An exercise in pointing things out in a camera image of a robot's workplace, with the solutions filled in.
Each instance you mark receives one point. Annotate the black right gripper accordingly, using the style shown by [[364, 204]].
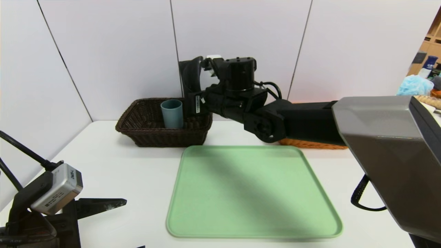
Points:
[[197, 104]]

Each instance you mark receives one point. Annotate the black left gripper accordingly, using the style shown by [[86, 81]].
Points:
[[70, 213]]

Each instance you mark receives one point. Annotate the blue-grey plastic cup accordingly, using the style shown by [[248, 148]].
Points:
[[172, 115]]

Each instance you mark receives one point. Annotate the black glasses case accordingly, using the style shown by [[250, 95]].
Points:
[[190, 77]]

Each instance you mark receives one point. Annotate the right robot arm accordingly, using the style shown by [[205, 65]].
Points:
[[310, 120]]

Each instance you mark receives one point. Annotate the dark brown wicker basket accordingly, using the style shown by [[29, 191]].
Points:
[[155, 136]]

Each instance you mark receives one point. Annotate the orange wicker basket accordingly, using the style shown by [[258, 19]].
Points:
[[310, 144]]

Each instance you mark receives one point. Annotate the light green plastic tray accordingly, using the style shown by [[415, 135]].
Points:
[[248, 199]]

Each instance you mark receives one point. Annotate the light blue bath sponge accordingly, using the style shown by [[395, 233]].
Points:
[[413, 86]]

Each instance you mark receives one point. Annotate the beige knobbly wooden brush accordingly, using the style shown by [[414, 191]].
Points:
[[430, 100]]

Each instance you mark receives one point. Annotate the blue and white bottle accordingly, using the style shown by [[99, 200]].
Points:
[[429, 64]]

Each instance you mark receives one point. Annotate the orange brown bowl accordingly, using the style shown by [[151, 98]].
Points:
[[437, 93]]

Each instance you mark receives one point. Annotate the dark grey pouch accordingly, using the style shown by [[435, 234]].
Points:
[[437, 82]]

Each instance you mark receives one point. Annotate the wooden shelf unit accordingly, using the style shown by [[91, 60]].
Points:
[[433, 45]]

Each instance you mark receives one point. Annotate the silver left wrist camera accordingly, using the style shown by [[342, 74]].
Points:
[[57, 191]]

